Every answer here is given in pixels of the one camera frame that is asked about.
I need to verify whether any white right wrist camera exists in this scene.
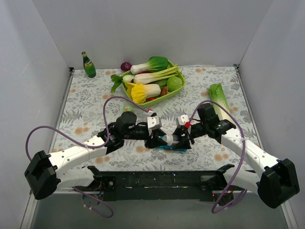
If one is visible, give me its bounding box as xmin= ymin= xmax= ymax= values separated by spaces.
xmin=175 ymin=114 xmax=191 ymax=129

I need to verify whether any green bok choy toy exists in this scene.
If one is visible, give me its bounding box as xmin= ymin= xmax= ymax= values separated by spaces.
xmin=130 ymin=56 xmax=168 ymax=74

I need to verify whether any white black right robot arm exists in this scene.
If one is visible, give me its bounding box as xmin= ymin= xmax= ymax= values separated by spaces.
xmin=173 ymin=104 xmax=300 ymax=208

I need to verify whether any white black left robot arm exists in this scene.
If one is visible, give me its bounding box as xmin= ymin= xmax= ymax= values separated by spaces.
xmin=24 ymin=110 xmax=166 ymax=200

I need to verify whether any floral table mat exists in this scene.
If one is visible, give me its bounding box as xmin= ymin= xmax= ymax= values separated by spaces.
xmin=52 ymin=66 xmax=259 ymax=171

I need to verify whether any teal weekly pill organizer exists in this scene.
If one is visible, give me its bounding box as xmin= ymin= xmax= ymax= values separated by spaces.
xmin=157 ymin=146 xmax=187 ymax=152

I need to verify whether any round green cabbage toy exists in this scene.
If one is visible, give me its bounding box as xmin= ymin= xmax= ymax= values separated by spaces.
xmin=167 ymin=76 xmax=183 ymax=92

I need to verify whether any lime green plastic basket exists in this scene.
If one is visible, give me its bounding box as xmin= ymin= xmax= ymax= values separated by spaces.
xmin=111 ymin=56 xmax=186 ymax=108

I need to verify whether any celery stalk toy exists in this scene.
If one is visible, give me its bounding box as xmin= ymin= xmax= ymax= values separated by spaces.
xmin=111 ymin=65 xmax=179 ymax=93

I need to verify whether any yellow bok choy toy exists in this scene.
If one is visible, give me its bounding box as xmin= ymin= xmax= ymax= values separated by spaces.
xmin=125 ymin=83 xmax=161 ymax=104

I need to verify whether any black front mounting rail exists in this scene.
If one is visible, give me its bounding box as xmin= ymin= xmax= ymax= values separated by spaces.
xmin=77 ymin=167 xmax=227 ymax=201

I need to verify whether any white pill bottle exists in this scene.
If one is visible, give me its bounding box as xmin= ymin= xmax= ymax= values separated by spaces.
xmin=161 ymin=134 xmax=180 ymax=146

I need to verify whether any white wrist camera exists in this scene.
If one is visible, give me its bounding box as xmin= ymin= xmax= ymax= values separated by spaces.
xmin=175 ymin=114 xmax=191 ymax=129
xmin=147 ymin=113 xmax=162 ymax=131

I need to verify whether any purple onion toy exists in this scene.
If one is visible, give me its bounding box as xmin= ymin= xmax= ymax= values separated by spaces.
xmin=120 ymin=62 xmax=132 ymax=72

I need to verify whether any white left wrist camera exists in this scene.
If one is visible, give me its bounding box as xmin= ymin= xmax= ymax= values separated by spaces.
xmin=147 ymin=113 xmax=162 ymax=131

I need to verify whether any brown mushroom toy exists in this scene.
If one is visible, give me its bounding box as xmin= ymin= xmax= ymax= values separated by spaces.
xmin=160 ymin=86 xmax=169 ymax=96

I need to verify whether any green glass bottle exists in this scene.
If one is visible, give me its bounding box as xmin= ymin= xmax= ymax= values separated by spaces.
xmin=81 ymin=52 xmax=96 ymax=78

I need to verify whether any napa cabbage toy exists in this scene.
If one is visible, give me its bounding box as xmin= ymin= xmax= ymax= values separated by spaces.
xmin=208 ymin=83 xmax=233 ymax=123

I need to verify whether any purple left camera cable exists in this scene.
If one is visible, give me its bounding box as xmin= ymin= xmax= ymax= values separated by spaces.
xmin=25 ymin=96 xmax=153 ymax=218

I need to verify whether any red pepper toy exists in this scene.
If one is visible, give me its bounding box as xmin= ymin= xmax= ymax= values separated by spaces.
xmin=146 ymin=97 xmax=156 ymax=102

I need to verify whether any green lidded small bottle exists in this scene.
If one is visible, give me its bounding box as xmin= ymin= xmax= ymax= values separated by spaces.
xmin=122 ymin=104 xmax=133 ymax=112

